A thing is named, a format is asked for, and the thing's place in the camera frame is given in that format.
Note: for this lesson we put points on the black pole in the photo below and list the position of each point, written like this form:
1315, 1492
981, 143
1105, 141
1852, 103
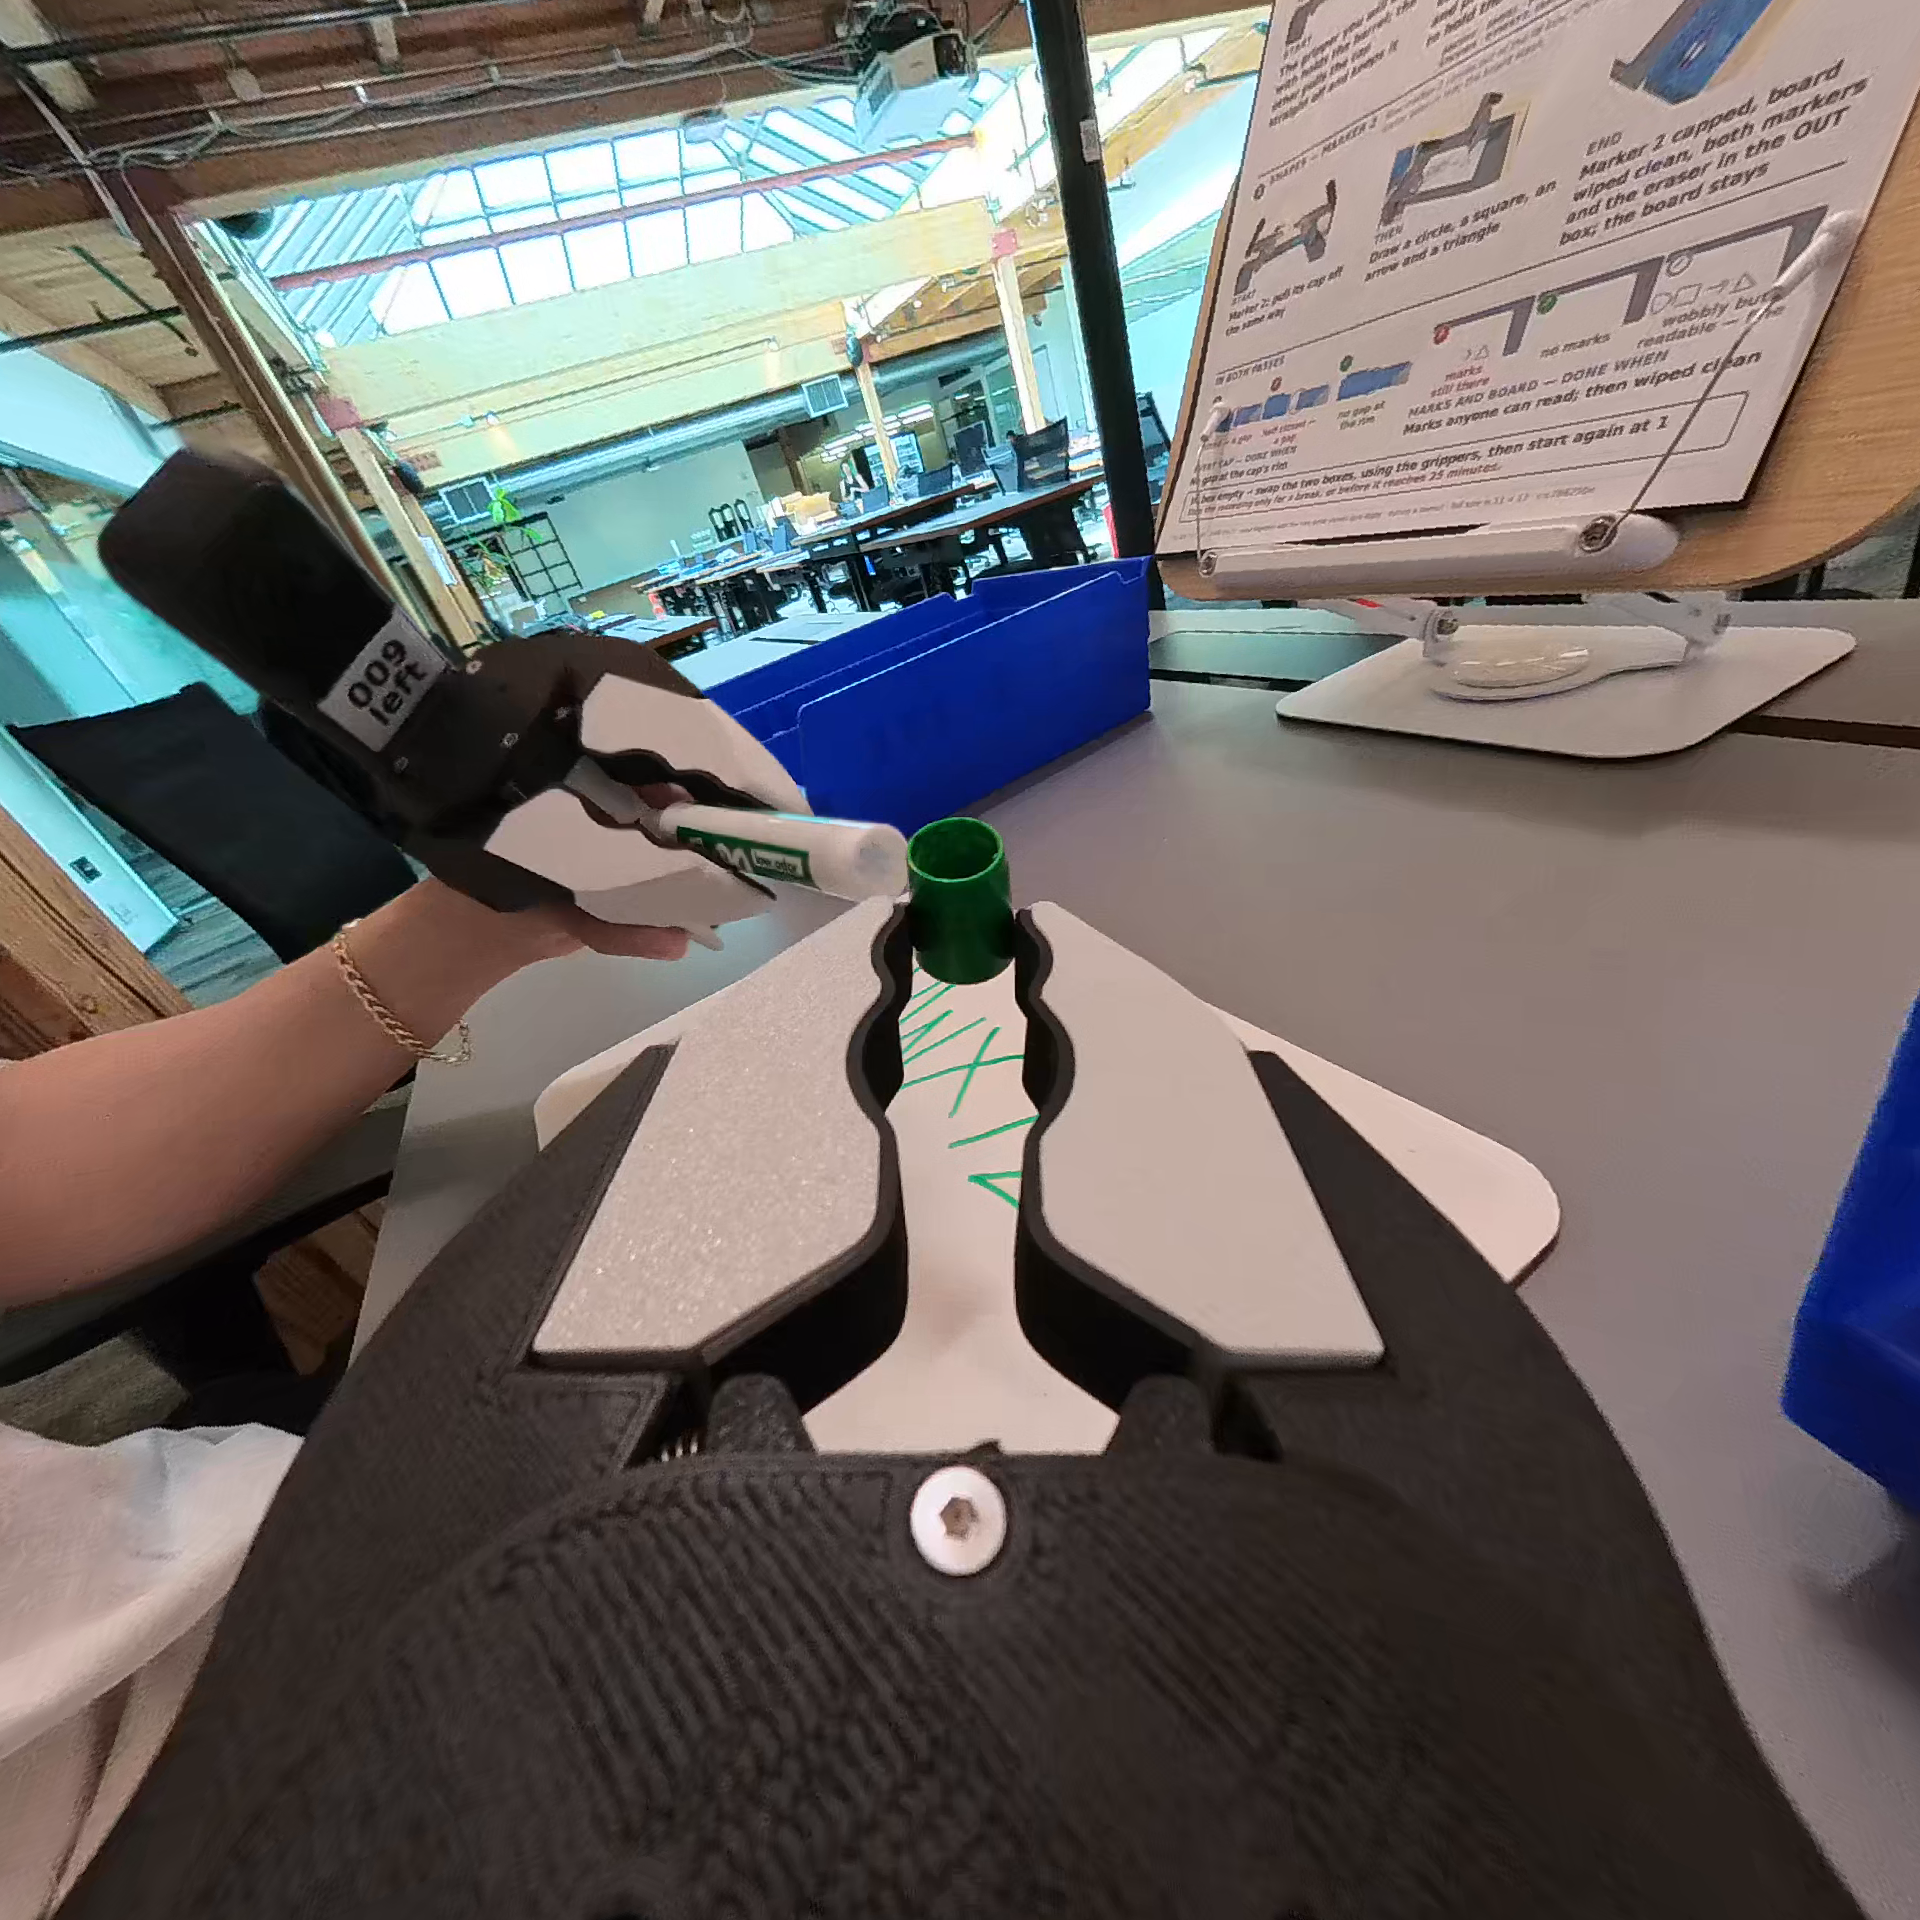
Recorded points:
1088, 301

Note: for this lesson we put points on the black office chair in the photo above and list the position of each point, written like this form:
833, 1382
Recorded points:
195, 809

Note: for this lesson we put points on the illustrated instruction sheet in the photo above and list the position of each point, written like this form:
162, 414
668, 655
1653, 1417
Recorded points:
1499, 301

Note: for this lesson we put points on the person's left forearm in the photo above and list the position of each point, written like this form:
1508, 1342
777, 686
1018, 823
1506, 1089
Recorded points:
148, 1154

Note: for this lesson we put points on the blue plastic bin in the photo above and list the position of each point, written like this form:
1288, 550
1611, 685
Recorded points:
1861, 1277
960, 690

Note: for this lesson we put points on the green whiteboard marker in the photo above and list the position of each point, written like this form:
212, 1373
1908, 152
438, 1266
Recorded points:
838, 856

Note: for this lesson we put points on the small white whiteboard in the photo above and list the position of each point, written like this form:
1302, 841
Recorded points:
1441, 1185

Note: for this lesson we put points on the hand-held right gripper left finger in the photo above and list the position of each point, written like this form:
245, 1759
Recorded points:
721, 1170

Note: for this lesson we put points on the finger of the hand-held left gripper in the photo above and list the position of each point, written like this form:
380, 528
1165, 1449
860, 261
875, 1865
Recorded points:
661, 728
600, 856

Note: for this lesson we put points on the person's left hand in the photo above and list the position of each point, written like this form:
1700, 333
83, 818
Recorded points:
510, 944

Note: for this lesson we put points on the wooden column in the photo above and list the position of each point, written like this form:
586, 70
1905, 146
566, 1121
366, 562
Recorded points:
284, 399

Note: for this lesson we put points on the green hanging plant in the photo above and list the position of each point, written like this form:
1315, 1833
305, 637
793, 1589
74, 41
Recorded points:
502, 503

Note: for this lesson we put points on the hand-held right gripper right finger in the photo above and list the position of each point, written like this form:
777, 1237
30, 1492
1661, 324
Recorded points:
1200, 1170

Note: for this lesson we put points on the ceiling projector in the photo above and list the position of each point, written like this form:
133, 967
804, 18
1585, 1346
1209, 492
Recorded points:
907, 66

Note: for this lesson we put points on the wooden post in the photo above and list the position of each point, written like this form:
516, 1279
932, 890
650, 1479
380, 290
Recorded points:
76, 960

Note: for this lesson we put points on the green marker cap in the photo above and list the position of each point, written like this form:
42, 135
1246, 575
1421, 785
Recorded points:
960, 901

